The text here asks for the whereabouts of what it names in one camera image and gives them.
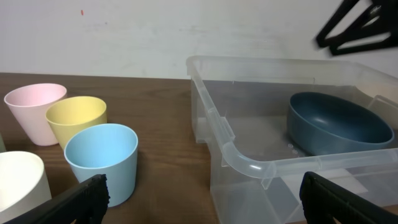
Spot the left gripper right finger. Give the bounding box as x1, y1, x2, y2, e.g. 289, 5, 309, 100
299, 172, 397, 224

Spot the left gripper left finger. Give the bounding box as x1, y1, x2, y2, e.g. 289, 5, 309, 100
6, 174, 110, 224

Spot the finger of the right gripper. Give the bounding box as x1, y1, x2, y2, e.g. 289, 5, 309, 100
315, 0, 386, 48
328, 29, 397, 56

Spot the dark blue large bowl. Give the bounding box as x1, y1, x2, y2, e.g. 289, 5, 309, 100
287, 92, 395, 156

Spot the clear plastic storage container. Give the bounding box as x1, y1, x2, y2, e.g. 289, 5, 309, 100
186, 56, 397, 223

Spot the light blue plastic cup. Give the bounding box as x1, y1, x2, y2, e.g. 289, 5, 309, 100
64, 123, 139, 207

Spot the cream white plastic cup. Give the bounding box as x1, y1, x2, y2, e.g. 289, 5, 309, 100
1, 151, 52, 223

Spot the yellow plastic cup upper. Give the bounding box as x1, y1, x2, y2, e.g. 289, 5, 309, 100
45, 96, 107, 150

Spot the pink plastic cup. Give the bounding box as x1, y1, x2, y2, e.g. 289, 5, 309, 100
4, 83, 67, 146

